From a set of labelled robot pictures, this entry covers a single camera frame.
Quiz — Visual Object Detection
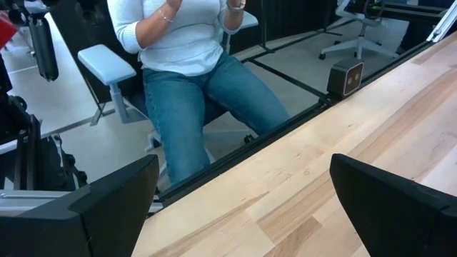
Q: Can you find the office chair with white armrests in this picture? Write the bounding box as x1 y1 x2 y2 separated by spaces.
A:
49 0 260 154

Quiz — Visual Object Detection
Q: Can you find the black metal table frame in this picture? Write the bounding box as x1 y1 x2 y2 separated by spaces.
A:
148 39 435 217

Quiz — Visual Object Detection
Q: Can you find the black box camera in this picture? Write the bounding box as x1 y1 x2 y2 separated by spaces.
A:
326 56 366 100

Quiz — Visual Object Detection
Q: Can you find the black backpack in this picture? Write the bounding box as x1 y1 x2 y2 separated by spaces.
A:
34 133 89 192

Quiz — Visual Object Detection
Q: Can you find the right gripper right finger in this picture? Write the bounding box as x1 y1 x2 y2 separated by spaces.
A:
328 153 457 257

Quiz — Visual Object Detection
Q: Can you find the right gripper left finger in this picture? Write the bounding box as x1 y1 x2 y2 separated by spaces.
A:
68 153 161 257

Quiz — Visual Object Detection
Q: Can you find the person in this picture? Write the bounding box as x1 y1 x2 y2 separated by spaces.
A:
106 0 291 186

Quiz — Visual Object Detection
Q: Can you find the silver aluminium bar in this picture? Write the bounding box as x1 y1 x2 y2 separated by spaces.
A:
426 6 457 43

